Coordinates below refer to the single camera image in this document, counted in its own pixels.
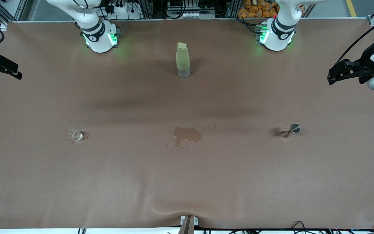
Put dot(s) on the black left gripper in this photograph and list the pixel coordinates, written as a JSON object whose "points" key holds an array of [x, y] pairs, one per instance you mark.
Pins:
{"points": [[366, 61]]}

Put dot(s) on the steel double-cone jigger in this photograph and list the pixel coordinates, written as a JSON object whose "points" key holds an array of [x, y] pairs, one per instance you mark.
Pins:
{"points": [[293, 129]]}

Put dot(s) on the clear glass measuring beaker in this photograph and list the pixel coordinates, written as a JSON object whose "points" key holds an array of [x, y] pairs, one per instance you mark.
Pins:
{"points": [[75, 135]]}

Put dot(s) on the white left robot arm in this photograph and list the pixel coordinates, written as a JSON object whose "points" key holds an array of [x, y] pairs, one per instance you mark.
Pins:
{"points": [[276, 35]]}

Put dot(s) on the orange snack bags pile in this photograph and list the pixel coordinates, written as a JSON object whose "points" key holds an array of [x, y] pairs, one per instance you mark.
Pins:
{"points": [[253, 11]]}

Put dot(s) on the white power strip with plugs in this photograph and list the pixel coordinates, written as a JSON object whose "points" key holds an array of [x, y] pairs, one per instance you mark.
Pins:
{"points": [[122, 9]]}

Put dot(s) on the green bottle with clear base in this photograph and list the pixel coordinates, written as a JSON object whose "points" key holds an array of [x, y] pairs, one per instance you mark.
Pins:
{"points": [[182, 58]]}

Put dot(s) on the grey electronics box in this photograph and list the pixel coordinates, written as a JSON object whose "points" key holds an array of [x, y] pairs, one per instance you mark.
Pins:
{"points": [[190, 14]]}

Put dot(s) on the spilled liquid puddle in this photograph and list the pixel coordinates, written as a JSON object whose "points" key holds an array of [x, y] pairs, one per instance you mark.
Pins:
{"points": [[187, 134]]}

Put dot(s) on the brown table mat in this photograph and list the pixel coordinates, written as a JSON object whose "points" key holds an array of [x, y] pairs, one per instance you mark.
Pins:
{"points": [[187, 182]]}

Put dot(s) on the brown wooden strip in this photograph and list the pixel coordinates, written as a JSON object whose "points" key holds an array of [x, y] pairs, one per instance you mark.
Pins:
{"points": [[187, 227]]}

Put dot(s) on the aluminium profile frame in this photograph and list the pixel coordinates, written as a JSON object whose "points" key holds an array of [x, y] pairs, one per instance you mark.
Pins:
{"points": [[373, 21]]}

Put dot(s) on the white metal edge bracket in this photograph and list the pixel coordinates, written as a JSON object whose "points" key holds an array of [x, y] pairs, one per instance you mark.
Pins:
{"points": [[196, 221]]}

